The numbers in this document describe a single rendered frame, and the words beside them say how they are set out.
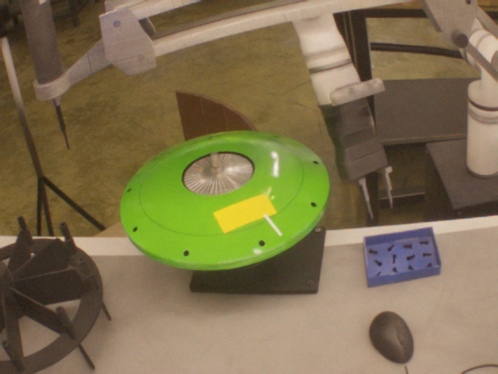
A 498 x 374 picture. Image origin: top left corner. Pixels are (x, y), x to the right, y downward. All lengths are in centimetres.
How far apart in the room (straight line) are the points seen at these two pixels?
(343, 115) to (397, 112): 173
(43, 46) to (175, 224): 34
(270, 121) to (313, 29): 222
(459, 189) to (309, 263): 41
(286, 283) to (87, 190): 209
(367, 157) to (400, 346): 30
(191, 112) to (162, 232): 76
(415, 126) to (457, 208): 135
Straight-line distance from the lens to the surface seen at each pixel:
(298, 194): 92
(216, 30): 70
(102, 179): 305
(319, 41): 94
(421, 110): 268
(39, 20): 71
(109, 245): 116
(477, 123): 126
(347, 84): 94
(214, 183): 94
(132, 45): 70
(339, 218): 255
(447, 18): 76
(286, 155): 99
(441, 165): 136
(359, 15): 200
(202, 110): 160
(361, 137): 96
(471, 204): 126
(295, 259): 104
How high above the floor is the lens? 163
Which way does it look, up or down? 36 degrees down
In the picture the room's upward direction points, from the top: 10 degrees counter-clockwise
